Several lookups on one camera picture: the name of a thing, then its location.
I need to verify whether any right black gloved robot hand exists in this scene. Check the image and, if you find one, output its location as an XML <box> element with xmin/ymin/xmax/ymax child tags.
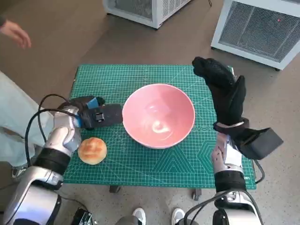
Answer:
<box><xmin>191</xmin><ymin>56</ymin><xmax>246</xmax><ymax>127</ymax></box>

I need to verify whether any left bare black robot hand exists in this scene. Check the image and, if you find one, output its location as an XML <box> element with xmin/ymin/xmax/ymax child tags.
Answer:
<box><xmin>67</xmin><ymin>95</ymin><xmax>124</xmax><ymax>131</ymax></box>

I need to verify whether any round toy bread bun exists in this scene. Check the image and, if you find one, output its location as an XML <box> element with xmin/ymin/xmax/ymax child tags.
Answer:
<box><xmin>77</xmin><ymin>137</ymin><xmax>108</xmax><ymax>165</ymax></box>

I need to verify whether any pink bowl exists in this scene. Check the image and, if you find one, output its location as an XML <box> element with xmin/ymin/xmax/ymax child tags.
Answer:
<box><xmin>121</xmin><ymin>83</ymin><xmax>196</xmax><ymax>150</ymax></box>

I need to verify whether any green cutting mat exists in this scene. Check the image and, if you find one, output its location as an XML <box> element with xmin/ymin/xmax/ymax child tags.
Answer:
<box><xmin>63</xmin><ymin>64</ymin><xmax>257</xmax><ymax>190</ymax></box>

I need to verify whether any large white mesh cabinet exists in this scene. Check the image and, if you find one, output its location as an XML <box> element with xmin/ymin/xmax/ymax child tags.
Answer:
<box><xmin>210</xmin><ymin>0</ymin><xmax>300</xmax><ymax>72</ymax></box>

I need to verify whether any white shoe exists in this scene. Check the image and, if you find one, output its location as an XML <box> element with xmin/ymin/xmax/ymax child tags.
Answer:
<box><xmin>172</xmin><ymin>208</ymin><xmax>187</xmax><ymax>225</ymax></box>
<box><xmin>133</xmin><ymin>208</ymin><xmax>146</xmax><ymax>225</ymax></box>

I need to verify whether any black device on floor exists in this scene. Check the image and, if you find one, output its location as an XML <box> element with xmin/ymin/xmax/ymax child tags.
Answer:
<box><xmin>72</xmin><ymin>208</ymin><xmax>94</xmax><ymax>225</ymax></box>

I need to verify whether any person's shoe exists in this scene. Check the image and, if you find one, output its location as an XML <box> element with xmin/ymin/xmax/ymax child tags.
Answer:
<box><xmin>11</xmin><ymin>165</ymin><xmax>28</xmax><ymax>180</ymax></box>

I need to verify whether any small white mesh cabinet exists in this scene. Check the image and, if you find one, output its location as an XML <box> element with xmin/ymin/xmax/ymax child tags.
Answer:
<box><xmin>102</xmin><ymin>0</ymin><xmax>195</xmax><ymax>30</ymax></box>

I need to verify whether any person's hand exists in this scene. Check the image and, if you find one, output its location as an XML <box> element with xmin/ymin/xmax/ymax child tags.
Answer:
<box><xmin>0</xmin><ymin>20</ymin><xmax>32</xmax><ymax>49</ymax></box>

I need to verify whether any right black wrist camera box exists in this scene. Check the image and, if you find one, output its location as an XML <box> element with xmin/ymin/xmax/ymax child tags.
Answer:
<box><xmin>234</xmin><ymin>127</ymin><xmax>284</xmax><ymax>160</ymax></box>

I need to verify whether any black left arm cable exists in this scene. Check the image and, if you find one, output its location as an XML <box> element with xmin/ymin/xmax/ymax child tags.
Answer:
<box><xmin>25</xmin><ymin>93</ymin><xmax>73</xmax><ymax>165</ymax></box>

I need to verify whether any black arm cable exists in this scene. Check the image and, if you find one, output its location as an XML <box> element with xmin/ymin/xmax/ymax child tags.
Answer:
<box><xmin>25</xmin><ymin>93</ymin><xmax>73</xmax><ymax>165</ymax></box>
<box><xmin>184</xmin><ymin>191</ymin><xmax>230</xmax><ymax>225</ymax></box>

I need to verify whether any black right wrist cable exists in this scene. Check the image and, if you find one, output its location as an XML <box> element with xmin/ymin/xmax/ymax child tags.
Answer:
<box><xmin>253</xmin><ymin>159</ymin><xmax>266</xmax><ymax>183</ymax></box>

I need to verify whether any thin black floor cable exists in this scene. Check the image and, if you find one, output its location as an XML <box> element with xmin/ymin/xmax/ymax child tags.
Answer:
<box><xmin>60</xmin><ymin>195</ymin><xmax>88</xmax><ymax>210</ymax></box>

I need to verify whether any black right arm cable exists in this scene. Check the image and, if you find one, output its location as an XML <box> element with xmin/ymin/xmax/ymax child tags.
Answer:
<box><xmin>184</xmin><ymin>191</ymin><xmax>230</xmax><ymax>225</ymax></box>

